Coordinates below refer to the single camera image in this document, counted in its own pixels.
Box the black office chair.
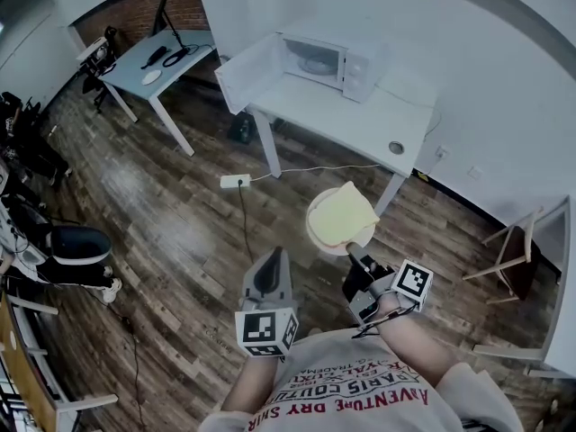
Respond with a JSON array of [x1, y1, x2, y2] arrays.
[[80, 25, 121, 114]]

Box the yellow bread slice food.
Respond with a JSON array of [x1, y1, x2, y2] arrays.
[[308, 181, 380, 247]]

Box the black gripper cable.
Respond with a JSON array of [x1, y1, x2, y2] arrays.
[[354, 302, 420, 338]]

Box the white table with grommet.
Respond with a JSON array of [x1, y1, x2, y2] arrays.
[[245, 74, 440, 219]]

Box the person's left forearm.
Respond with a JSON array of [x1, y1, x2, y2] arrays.
[[220, 354, 290, 417]]

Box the white power strip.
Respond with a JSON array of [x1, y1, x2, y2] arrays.
[[219, 174, 254, 191]]

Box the round white plate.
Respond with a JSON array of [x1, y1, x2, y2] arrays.
[[305, 186, 377, 257]]

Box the long black floor cable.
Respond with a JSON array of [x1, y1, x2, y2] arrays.
[[106, 302, 146, 405]]

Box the wooden top desk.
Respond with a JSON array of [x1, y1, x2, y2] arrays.
[[0, 285, 119, 432]]

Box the person's printed white sweatshirt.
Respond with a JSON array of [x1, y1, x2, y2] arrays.
[[200, 329, 526, 432]]

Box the white side table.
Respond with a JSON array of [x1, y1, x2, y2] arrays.
[[472, 194, 576, 380]]

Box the black device under table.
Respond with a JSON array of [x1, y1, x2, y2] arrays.
[[227, 112, 256, 144]]

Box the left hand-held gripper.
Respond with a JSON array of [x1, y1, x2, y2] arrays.
[[233, 246, 301, 359]]

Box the white microwave oven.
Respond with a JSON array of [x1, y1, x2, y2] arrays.
[[214, 31, 388, 116]]

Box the black oblong desk device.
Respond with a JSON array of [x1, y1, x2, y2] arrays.
[[139, 45, 169, 70]]

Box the light blue desk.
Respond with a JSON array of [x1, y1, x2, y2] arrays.
[[97, 28, 218, 158]]

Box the wooden chair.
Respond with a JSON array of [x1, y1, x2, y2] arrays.
[[463, 207, 546, 306]]

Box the dark round chair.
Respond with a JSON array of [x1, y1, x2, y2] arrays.
[[48, 224, 113, 267]]

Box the black monitor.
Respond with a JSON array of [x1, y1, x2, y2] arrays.
[[150, 0, 170, 36]]

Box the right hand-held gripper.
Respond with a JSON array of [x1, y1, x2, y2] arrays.
[[342, 241, 434, 329]]

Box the white power strip cable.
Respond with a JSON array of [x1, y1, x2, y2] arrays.
[[249, 163, 382, 184]]

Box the person's right forearm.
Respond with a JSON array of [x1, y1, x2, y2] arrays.
[[376, 294, 461, 383]]

